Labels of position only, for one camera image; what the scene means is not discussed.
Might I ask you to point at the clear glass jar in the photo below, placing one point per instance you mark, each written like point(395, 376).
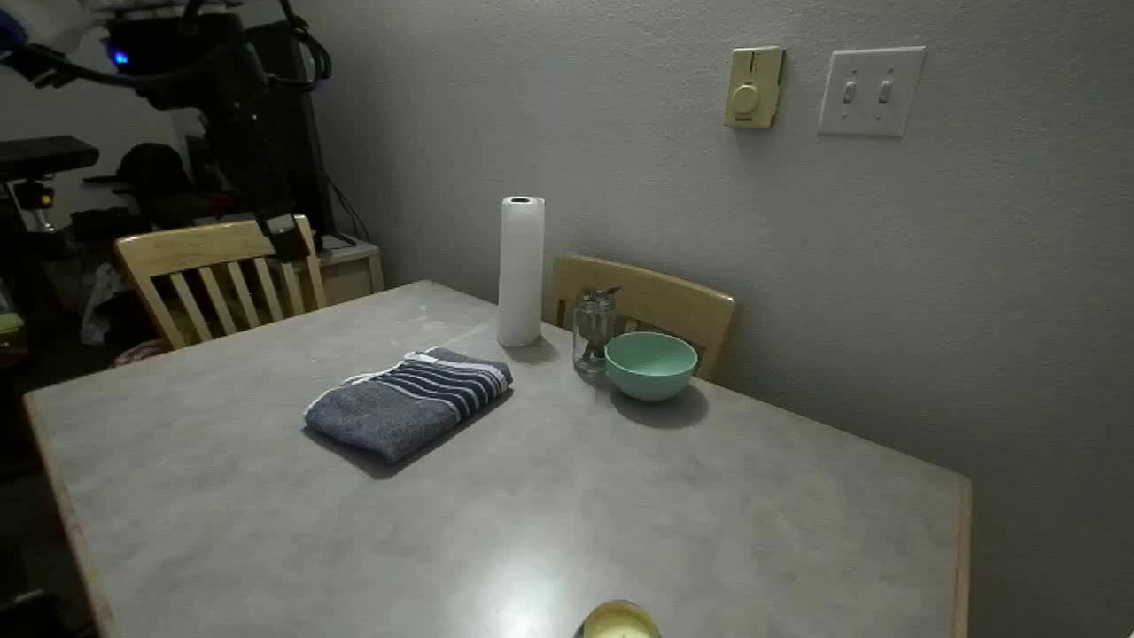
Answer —
point(592, 326)

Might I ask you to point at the white double light switch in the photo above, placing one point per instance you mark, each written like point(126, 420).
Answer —
point(870, 91)

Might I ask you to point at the yellow candle jar lid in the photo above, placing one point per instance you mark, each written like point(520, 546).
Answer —
point(619, 617)

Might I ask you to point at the beige wall thermostat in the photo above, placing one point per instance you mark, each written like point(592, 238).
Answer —
point(755, 85)

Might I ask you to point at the wooden slatted chair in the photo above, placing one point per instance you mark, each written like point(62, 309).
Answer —
point(226, 279)

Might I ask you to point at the mint green bowl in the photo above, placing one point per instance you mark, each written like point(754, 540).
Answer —
point(651, 365)

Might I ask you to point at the blue striped towel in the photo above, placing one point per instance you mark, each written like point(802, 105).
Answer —
point(413, 406)

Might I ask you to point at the white paper towel roll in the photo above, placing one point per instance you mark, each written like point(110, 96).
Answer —
point(524, 238)

